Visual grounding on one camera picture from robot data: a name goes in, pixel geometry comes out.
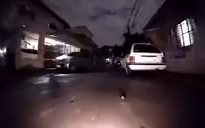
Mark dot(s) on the dark parked car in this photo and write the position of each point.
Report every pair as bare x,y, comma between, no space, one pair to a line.
75,61

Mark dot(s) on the dark tree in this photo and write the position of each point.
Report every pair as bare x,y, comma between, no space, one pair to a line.
131,41

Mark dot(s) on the dark asphalt road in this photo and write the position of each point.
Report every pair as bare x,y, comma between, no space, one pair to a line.
90,100

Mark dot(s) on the white car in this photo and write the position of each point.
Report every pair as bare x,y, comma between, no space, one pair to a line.
145,58

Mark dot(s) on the building with lit windows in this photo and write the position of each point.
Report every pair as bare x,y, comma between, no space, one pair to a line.
33,30

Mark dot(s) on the building with barred window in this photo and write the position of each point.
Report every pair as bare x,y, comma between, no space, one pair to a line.
186,50

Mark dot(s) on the pole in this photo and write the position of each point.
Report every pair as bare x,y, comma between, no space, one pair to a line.
13,43

